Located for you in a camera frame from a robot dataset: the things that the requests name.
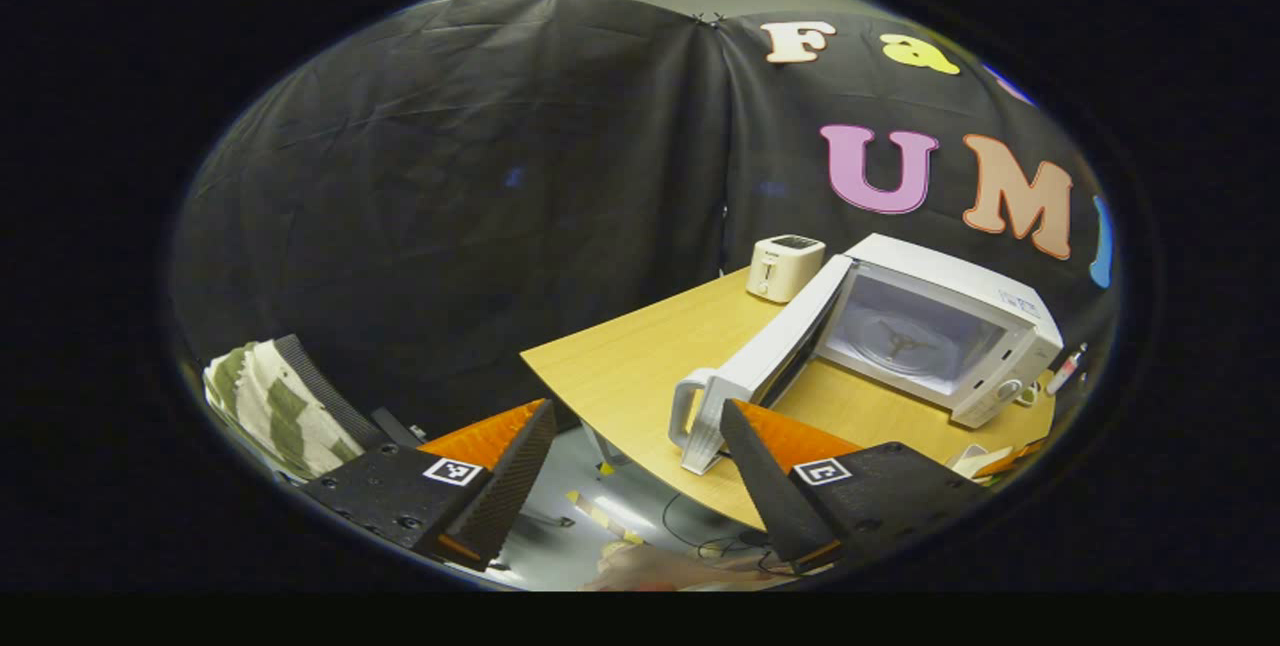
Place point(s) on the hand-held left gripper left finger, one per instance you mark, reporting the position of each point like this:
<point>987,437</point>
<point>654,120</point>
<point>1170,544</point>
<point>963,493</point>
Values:
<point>505,481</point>

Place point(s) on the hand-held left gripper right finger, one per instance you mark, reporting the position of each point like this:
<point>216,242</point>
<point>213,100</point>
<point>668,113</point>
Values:
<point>765,486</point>

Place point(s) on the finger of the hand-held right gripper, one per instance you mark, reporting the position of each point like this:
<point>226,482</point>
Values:
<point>1015,458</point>

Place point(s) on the white microwave oven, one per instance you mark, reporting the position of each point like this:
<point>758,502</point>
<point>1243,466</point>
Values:
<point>940,271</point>

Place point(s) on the white rectangular tray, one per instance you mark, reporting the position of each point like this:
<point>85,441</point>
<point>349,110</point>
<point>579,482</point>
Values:
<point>965,461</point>

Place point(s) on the small clear bottle pink label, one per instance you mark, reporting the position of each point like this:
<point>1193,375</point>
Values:
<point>1065,371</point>

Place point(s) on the yellow floor tape strip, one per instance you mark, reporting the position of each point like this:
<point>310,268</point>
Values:
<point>605,518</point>

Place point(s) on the person's leg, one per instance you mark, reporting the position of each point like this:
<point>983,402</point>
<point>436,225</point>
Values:
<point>650,571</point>

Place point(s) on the white toaster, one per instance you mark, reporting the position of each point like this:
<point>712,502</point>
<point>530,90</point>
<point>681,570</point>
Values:
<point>785,266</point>

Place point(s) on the green striped cloth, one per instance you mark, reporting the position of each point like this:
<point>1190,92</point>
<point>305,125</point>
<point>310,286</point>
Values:
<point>280,416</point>

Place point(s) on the black backdrop cloth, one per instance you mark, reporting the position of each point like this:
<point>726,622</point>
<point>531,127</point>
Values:
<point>450,176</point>

